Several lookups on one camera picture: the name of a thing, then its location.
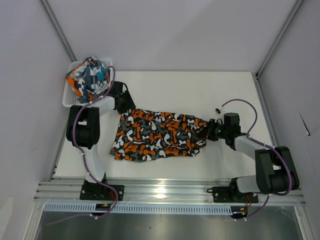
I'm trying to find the orange black camo shorts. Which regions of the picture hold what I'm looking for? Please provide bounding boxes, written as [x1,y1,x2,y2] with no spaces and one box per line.
[109,108,209,163]

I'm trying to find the blue orange patterned shorts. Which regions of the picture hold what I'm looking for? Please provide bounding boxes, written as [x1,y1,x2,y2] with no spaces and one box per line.
[66,56,111,104]

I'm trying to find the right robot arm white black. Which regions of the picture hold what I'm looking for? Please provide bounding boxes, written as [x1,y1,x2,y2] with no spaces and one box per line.
[197,112,300,196]

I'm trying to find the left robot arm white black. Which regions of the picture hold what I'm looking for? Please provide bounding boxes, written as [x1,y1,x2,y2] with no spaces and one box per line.
[66,81,136,190]

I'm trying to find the white plastic basket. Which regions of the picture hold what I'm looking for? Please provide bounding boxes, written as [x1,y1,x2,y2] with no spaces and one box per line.
[62,57,113,108]

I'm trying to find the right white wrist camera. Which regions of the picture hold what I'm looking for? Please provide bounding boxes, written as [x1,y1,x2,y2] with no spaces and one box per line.
[214,106,225,119]

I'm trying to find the right aluminium frame post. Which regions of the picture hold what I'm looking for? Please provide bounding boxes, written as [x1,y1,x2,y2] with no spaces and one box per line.
[254,0,307,78]

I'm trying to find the aluminium frame post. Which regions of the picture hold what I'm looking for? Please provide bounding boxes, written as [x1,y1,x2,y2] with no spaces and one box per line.
[254,0,307,78]
[39,0,77,62]

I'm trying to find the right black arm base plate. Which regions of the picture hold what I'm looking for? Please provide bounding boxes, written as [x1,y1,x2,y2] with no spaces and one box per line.
[206,186,259,204]

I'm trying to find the aluminium mounting rail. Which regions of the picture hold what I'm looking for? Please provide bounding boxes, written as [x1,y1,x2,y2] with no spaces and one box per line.
[33,176,306,207]

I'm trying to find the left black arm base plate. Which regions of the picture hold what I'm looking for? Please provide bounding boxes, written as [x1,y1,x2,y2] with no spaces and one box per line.
[79,182,116,201]

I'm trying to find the white slotted cable duct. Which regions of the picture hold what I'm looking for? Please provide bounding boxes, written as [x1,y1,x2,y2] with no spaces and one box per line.
[43,201,233,216]

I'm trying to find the left aluminium frame post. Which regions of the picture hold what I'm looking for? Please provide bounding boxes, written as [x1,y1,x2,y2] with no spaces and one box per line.
[39,0,77,62]

